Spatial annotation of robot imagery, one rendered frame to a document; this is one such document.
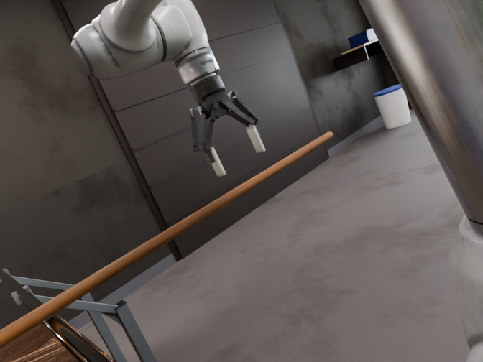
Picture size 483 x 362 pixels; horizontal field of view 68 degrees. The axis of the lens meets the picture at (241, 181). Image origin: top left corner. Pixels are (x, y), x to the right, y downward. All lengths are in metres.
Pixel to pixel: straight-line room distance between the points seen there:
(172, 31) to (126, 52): 0.12
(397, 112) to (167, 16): 6.03
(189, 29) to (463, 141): 0.65
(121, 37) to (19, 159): 3.17
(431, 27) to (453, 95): 0.05
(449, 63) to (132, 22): 0.55
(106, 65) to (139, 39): 0.08
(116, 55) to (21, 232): 3.17
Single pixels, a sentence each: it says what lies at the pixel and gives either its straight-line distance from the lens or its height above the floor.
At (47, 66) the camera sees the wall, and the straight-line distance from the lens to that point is 4.07.
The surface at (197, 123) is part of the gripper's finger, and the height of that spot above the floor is 1.43.
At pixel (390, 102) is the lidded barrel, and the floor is 0.44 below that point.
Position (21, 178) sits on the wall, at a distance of 3.82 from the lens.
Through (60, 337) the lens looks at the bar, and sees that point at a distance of 0.77.
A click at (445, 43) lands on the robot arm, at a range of 0.27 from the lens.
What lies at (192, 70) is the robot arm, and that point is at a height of 1.53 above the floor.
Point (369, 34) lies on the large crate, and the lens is 6.54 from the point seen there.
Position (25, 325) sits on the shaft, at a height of 1.19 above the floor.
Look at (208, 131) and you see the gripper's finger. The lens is 0.82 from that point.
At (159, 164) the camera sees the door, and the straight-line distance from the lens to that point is 4.15.
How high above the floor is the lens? 1.44
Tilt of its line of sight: 12 degrees down
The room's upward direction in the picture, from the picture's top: 22 degrees counter-clockwise
